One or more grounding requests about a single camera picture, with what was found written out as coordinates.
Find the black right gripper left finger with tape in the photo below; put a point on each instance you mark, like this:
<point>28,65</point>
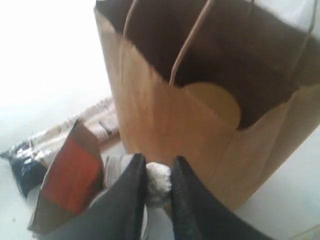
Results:
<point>117,215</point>

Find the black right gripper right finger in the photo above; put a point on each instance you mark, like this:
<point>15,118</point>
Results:
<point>198,215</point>

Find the white crumb piece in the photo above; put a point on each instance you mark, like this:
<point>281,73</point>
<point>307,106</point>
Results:
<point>159,185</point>

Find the brown kraft pouch orange label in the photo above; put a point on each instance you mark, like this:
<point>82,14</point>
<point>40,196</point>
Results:
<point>71,182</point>

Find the clear jar yellow lid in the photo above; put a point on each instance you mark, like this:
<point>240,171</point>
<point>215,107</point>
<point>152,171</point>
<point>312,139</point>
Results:
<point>217,99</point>

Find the brown paper bag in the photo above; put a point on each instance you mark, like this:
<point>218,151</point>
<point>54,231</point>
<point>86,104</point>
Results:
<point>153,48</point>

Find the small grey carton box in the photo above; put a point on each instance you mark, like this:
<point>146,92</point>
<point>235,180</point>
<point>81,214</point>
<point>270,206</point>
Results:
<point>114,167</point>

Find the long pasta package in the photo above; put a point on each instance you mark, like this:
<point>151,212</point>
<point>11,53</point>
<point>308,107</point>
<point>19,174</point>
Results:
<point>29,159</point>

